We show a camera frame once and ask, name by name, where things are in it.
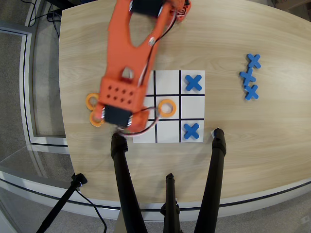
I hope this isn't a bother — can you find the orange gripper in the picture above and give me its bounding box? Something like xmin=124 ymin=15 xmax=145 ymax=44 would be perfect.
xmin=93 ymin=104 xmax=149 ymax=135

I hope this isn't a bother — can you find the blue foam cross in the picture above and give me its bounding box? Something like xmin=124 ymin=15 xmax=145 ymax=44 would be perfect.
xmin=185 ymin=74 xmax=203 ymax=92
xmin=244 ymin=84 xmax=259 ymax=100
xmin=239 ymin=68 xmax=257 ymax=86
xmin=183 ymin=123 xmax=200 ymax=140
xmin=246 ymin=53 xmax=261 ymax=69

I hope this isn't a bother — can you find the white tic-tac-toe board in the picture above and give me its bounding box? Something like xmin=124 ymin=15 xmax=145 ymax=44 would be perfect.
xmin=132 ymin=70 xmax=206 ymax=144

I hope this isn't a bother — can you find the black tripod leg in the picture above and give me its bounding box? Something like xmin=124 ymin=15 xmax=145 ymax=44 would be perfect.
xmin=110 ymin=133 xmax=149 ymax=233
xmin=160 ymin=173 xmax=182 ymax=233
xmin=193 ymin=128 xmax=227 ymax=233

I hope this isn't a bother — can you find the thin black stand pole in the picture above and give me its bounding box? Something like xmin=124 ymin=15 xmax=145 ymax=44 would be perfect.
xmin=35 ymin=173 xmax=88 ymax=233

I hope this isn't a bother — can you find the orange foam ring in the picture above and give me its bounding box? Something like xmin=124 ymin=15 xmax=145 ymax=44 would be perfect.
xmin=85 ymin=93 xmax=101 ymax=110
xmin=158 ymin=99 xmax=177 ymax=118
xmin=89 ymin=109 xmax=104 ymax=127

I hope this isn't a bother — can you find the robot wire bundle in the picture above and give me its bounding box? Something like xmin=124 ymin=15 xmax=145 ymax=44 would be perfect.
xmin=116 ymin=4 xmax=189 ymax=137

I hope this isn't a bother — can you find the black floor cable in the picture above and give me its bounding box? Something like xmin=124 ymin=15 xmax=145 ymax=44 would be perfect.
xmin=75 ymin=189 xmax=107 ymax=233

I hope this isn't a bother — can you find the grey metal partition frame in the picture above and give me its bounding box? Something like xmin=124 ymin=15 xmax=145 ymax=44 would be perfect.
xmin=0 ymin=20 xmax=69 ymax=148

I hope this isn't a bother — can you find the black cable bundle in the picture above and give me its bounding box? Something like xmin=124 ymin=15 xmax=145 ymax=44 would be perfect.
xmin=24 ymin=0 xmax=61 ymax=41

